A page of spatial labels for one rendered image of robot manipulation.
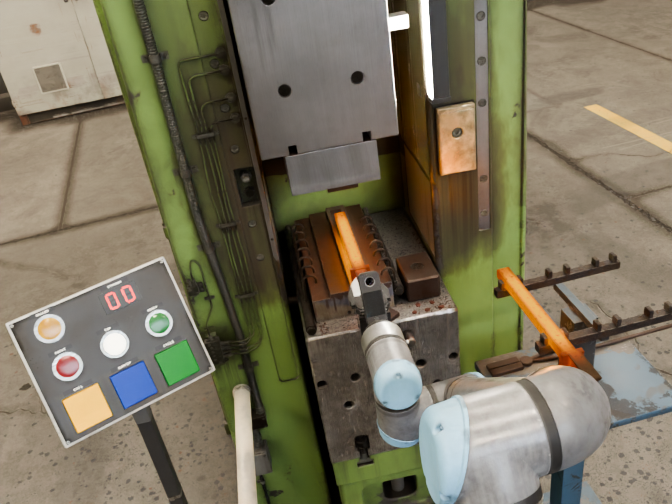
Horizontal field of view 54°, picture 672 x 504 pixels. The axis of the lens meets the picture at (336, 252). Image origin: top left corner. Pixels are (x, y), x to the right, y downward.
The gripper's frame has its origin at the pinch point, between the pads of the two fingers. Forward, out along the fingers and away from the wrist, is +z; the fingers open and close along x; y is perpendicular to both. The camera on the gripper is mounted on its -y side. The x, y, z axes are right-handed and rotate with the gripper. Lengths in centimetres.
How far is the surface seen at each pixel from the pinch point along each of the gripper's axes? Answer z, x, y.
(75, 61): 511, -175, 61
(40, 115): 511, -223, 104
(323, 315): 2.9, -10.5, 11.3
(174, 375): -14.9, -45.0, 5.0
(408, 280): 3.6, 11.7, 6.5
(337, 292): 3.3, -6.1, 5.5
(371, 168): 3.4, 5.7, -25.5
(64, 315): -11, -63, -13
